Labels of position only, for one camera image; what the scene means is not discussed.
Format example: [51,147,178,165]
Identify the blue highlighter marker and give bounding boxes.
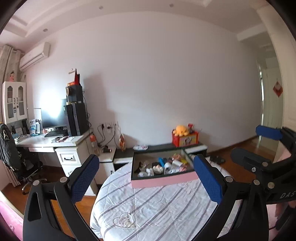
[158,158,167,167]

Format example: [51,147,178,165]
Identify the rose gold cylinder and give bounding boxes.
[152,165,164,175]

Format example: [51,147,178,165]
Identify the white round figurine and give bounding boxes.
[137,171,149,178]

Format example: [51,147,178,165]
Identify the clear glass jar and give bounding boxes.
[140,160,151,172]

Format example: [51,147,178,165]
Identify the black floor scale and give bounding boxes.
[210,155,226,165]

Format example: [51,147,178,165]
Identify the red door ornament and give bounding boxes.
[273,81,283,97]

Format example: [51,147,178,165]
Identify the black office chair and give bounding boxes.
[1,123,43,195]

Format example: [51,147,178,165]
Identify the striped white tablecloth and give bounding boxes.
[89,156,243,241]

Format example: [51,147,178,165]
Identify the red toy crate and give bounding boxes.
[171,132,199,147]

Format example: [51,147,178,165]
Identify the white desk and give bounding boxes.
[16,132,94,177]

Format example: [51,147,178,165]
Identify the yellow octopus plush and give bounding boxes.
[172,125,189,137]

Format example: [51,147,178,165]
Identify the black keyboard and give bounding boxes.
[45,130,68,138]

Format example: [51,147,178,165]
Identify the pink open storage box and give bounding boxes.
[131,148,198,188]

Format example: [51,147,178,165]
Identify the white nightstand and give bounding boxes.
[94,147,116,185]

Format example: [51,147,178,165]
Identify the orange cap water bottle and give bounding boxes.
[90,133,98,156]

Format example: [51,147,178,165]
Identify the low black white cabinet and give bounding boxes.
[113,142,208,164]

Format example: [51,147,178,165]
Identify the computer monitor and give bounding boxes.
[41,99,66,128]

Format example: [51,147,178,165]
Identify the black computer tower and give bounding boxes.
[64,102,89,137]

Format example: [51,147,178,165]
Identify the crumpled wrapper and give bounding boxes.
[133,145,149,151]

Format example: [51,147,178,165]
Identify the snack bag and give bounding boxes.
[119,134,126,152]

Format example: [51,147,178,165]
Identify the white glass door cabinet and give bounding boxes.
[1,81,28,124]

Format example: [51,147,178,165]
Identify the black speaker box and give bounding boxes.
[66,85,83,103]

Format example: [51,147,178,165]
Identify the doll figure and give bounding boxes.
[9,71,15,82]

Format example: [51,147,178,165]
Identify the beige curtain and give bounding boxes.
[1,45,24,84]

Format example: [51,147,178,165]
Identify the white air conditioner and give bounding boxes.
[19,42,51,72]

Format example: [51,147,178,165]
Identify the small black camera lens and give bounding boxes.
[102,148,110,153]

